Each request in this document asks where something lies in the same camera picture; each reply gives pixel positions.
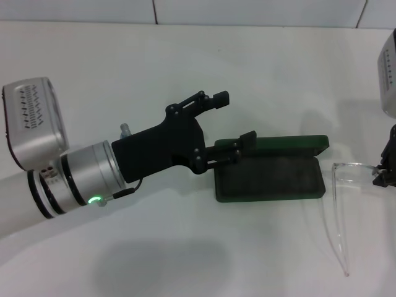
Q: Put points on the clear white glasses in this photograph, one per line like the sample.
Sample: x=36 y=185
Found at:
x=349 y=176

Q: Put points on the left wrist camera silver box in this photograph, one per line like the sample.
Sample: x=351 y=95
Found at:
x=34 y=130

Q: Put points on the green glasses case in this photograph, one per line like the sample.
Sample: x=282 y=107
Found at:
x=272 y=182

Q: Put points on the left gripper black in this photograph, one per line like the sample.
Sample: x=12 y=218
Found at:
x=154 y=148

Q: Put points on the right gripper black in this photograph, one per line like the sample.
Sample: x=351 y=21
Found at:
x=392 y=142

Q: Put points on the left gripper silver connector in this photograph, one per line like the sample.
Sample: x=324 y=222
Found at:
x=125 y=130

